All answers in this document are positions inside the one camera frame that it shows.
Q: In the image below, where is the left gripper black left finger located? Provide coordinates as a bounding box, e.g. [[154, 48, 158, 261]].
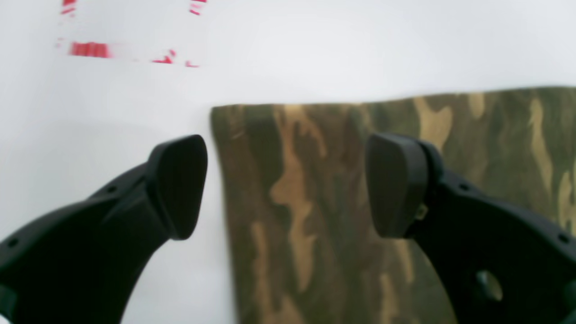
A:
[[0, 135, 208, 324]]

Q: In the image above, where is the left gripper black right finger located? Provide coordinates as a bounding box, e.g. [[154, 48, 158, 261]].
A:
[[365, 133, 576, 324]]

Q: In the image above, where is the camouflage T-shirt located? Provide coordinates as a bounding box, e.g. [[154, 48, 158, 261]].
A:
[[211, 87, 576, 324]]

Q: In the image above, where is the red tape rectangle marking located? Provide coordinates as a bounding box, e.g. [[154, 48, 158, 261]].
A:
[[55, 0, 209, 68]]

